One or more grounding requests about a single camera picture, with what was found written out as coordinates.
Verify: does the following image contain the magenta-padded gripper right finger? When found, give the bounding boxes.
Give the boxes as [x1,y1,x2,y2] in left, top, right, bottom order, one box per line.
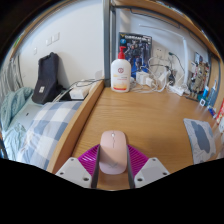
[125,143,171,189]

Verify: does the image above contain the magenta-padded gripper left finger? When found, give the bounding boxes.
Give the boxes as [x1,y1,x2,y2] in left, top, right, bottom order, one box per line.
[54,143,102,190]

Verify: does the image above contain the pink computer mouse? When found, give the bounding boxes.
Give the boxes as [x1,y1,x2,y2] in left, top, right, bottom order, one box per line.
[98,130,129,175]

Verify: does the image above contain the grey blue patterned mouse pad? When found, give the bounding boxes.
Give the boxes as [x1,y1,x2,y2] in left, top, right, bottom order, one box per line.
[182,118,218,165]

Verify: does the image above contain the blue white plaid quilt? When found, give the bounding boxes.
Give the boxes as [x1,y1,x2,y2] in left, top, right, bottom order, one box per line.
[3,100,83,171]

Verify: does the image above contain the white adapter box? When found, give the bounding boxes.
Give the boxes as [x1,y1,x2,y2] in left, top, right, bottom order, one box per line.
[68,84,93,100]

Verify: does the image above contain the white power strip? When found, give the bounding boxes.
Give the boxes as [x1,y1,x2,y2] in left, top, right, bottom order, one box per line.
[167,84,186,97]

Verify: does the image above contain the blue snack packet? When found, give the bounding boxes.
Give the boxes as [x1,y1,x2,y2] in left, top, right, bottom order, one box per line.
[206,104,218,118]

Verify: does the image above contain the teal knitted blanket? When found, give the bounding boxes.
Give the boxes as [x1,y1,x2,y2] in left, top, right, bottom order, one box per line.
[0,87,34,133]

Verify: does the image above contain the small blue white-capped bottle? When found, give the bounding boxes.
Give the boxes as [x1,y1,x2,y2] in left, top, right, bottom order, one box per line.
[201,85,209,101]

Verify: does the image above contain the blue spray bottle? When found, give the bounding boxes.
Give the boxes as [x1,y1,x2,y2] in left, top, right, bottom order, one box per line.
[207,79,218,108]

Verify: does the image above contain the black bag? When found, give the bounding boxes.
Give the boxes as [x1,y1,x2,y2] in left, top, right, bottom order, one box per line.
[31,51,64,105]

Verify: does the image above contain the white red-pump lotion bottle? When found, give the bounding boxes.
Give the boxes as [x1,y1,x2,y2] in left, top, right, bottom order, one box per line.
[110,45,132,94]

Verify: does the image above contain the tan robot figure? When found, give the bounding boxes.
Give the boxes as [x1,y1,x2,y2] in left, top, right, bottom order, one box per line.
[191,63,209,94]

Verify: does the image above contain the white desk lamp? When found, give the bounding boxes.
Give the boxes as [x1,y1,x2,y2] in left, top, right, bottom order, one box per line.
[139,23,189,89]

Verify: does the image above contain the blue robot model kit box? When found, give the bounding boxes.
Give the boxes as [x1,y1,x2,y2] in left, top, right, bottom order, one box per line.
[118,31,153,79]

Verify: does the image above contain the colourful model kit box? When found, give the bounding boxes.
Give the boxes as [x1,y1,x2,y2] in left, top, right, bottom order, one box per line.
[193,51,209,91]

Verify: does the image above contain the white tangled cables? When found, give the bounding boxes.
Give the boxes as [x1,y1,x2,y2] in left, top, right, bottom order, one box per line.
[131,54,183,94]

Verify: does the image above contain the white wall outlet plate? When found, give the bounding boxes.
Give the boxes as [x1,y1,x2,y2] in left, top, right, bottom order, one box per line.
[152,46,168,63]

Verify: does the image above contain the white wall switch plate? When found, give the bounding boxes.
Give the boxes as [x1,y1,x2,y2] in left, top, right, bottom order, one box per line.
[45,32,61,46]

